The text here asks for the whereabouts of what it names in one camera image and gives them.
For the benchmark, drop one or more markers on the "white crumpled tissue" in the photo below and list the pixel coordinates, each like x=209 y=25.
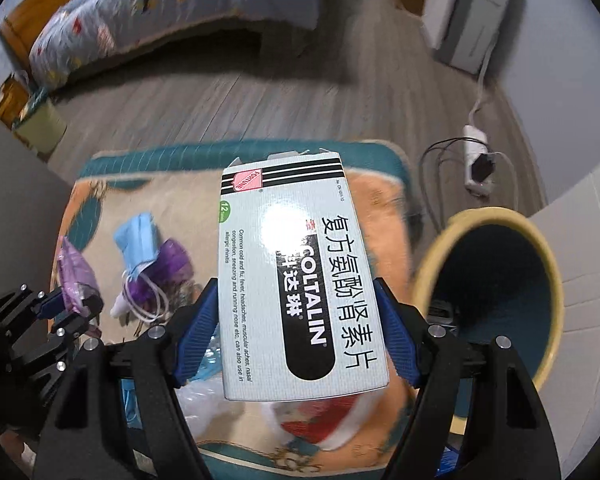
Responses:
x=121 y=306

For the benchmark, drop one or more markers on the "printed blue blanket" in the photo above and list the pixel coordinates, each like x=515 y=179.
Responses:
x=155 y=5

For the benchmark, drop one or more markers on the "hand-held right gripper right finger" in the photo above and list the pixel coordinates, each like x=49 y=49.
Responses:
x=395 y=330

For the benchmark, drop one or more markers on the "white floor air conditioner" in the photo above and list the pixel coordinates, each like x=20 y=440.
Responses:
x=470 y=10

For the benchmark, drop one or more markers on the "yellow-rimmed teal bin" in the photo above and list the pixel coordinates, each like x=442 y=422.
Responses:
x=500 y=280

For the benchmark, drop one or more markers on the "purple face mask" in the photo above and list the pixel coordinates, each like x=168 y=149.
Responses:
x=172 y=265
x=75 y=270

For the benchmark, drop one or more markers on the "white red wrapper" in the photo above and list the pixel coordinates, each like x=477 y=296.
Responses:
x=325 y=420

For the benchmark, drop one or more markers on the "white medicine box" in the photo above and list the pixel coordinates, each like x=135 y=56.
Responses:
x=300 y=260

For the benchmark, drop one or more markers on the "white panelled wardrobe door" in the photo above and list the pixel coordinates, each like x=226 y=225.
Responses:
x=585 y=260

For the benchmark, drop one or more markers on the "clear plastic bag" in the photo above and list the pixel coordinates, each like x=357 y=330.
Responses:
x=205 y=400

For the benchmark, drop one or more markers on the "white power strip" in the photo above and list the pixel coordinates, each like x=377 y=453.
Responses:
x=472 y=140

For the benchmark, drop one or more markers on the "pale green small bin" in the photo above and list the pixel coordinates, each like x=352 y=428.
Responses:
x=40 y=127

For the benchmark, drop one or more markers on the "black charger plug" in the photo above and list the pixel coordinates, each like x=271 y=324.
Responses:
x=484 y=167

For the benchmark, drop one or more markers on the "blue face mask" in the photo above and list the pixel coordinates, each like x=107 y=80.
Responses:
x=137 y=240

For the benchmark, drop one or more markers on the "patterned teal orange mat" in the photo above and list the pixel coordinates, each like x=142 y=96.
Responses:
x=380 y=210

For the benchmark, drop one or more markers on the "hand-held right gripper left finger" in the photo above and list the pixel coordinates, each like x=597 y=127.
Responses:
x=200 y=330

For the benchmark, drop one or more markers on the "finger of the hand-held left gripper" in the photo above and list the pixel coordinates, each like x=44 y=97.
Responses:
x=50 y=305
x=80 y=320

